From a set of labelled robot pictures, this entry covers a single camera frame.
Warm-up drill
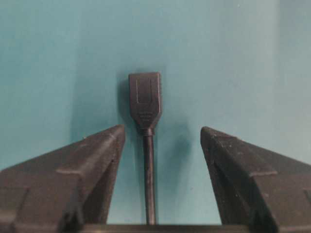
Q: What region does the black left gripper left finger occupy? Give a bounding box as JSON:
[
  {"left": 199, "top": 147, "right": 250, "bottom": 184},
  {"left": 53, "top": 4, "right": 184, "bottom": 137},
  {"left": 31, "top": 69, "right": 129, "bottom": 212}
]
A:
[{"left": 0, "top": 125, "right": 125, "bottom": 233}]

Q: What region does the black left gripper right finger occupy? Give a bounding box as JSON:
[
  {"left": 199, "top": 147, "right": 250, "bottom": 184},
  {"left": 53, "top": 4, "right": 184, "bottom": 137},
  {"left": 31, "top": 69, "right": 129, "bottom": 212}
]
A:
[{"left": 200, "top": 127, "right": 311, "bottom": 233}]

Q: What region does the black USB female extension cable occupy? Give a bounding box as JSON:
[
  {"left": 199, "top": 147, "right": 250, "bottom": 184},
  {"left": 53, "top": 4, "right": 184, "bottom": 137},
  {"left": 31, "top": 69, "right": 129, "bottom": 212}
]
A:
[{"left": 128, "top": 71, "right": 162, "bottom": 225}]

